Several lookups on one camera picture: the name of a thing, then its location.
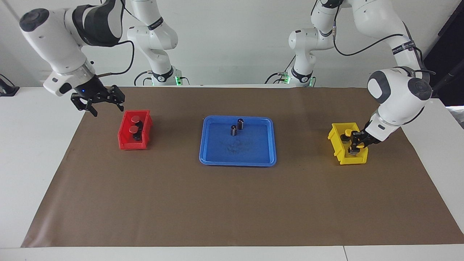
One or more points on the black cylindrical capacitor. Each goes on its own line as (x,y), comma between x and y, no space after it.
(240,124)
(234,131)

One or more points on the yellow storage bin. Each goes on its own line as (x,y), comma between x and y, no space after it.
(348,159)

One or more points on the black background equipment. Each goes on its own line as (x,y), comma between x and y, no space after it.
(453,54)

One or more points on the yellow push button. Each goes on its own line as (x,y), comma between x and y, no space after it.
(359,146)
(348,132)

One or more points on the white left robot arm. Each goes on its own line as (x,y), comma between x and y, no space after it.
(398,94)

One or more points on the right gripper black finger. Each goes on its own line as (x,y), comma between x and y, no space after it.
(92,111)
(120,106)

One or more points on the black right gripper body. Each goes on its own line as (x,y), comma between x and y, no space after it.
(96,95)

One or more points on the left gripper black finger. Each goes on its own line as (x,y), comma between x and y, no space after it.
(361,144)
(352,145)

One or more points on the red storage bin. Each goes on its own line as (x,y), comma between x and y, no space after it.
(125,143)

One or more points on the red push button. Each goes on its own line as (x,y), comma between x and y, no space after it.
(133,128)
(136,118)

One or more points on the small black desktop device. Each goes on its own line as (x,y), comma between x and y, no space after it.
(7,90)

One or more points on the grey metallic object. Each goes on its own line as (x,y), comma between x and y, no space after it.
(457,116)

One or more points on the brown table mat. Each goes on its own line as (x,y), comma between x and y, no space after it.
(181,203)

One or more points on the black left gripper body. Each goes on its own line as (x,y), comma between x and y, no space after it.
(366,138)

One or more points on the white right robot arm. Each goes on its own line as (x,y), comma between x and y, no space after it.
(54,40)

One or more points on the white wall outlet box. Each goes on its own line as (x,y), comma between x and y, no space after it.
(58,78)

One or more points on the blue plastic tray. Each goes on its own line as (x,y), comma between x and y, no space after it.
(235,152)

